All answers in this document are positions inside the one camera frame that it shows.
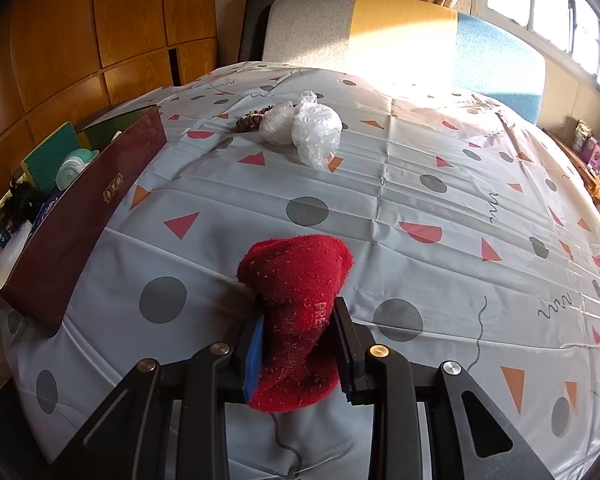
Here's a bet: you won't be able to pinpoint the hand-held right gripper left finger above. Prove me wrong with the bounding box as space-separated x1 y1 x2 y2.
45 310 268 480

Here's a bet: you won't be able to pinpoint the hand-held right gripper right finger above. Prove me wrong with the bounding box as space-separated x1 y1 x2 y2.
332 296 556 480

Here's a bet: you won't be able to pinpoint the red sock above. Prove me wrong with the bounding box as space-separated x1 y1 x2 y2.
236 234 355 413

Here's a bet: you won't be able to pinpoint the maroon and gold tin box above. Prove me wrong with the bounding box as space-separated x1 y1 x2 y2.
0 105 168 338

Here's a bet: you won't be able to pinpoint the blue and white tissue packet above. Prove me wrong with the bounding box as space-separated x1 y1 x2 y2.
32 190 63 233

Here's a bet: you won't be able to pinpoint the black furry toy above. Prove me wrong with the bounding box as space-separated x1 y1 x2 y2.
0 180 48 236

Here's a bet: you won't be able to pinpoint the yellow and green sponge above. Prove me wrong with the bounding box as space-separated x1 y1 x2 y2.
20 121 101 193

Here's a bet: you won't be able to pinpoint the patterned grey tablecloth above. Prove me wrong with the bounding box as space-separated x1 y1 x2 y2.
0 60 600 480

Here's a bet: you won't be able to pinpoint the clear plastic bag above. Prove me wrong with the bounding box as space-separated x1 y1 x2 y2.
291 90 343 170
258 101 301 146

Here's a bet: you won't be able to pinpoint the brown scrunchie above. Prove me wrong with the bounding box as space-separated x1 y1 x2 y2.
236 106 276 133

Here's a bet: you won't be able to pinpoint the wooden side shelf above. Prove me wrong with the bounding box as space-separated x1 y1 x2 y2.
542 127 600 241

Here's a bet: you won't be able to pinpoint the purple packets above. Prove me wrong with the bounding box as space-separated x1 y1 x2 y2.
572 120 600 177

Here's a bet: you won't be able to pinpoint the grey yellow blue sofa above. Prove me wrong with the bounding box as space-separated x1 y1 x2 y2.
262 0 547 126

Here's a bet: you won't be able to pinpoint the black rolled mat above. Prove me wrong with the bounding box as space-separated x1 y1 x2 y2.
237 0 283 63

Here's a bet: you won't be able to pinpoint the wooden wardrobe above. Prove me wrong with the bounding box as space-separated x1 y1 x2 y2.
0 0 221 211

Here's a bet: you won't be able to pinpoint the window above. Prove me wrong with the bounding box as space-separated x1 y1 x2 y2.
485 0 600 98

